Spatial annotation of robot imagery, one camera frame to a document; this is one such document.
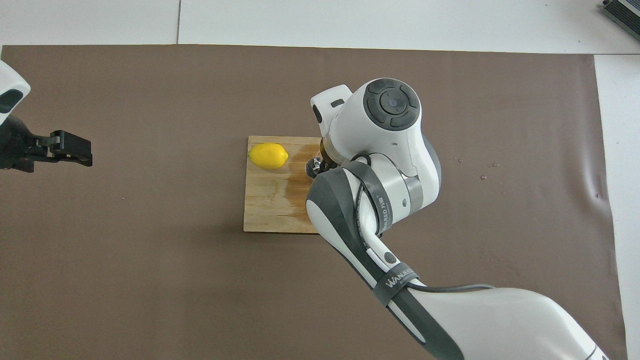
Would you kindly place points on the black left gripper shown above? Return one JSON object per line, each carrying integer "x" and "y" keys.
{"x": 15, "y": 147}

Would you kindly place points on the steel double jigger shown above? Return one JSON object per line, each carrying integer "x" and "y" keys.
{"x": 310, "y": 171}

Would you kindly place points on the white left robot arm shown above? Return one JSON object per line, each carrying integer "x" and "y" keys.
{"x": 10, "y": 80}

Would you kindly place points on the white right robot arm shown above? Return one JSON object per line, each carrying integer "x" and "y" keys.
{"x": 390, "y": 150}

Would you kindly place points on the brown table mat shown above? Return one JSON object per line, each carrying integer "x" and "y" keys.
{"x": 150, "y": 275}

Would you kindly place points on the yellow lemon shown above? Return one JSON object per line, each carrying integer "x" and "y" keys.
{"x": 268, "y": 156}

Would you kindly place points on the wooden cutting board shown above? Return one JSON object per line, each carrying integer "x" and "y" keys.
{"x": 275, "y": 200}

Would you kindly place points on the grey ribbed metal device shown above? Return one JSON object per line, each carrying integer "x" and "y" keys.
{"x": 625, "y": 12}

